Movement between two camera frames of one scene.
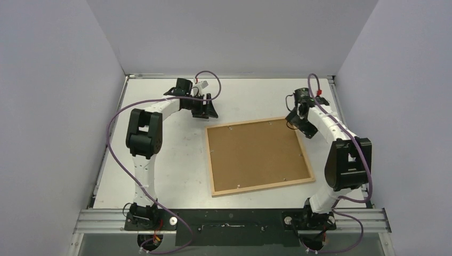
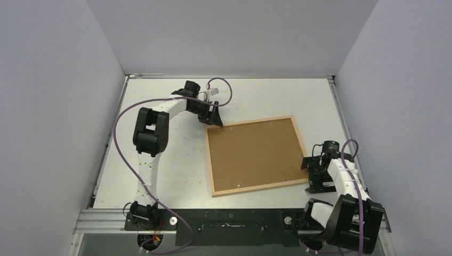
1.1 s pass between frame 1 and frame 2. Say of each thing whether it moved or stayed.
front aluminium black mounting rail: stayed
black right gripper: moved
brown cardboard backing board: stayed
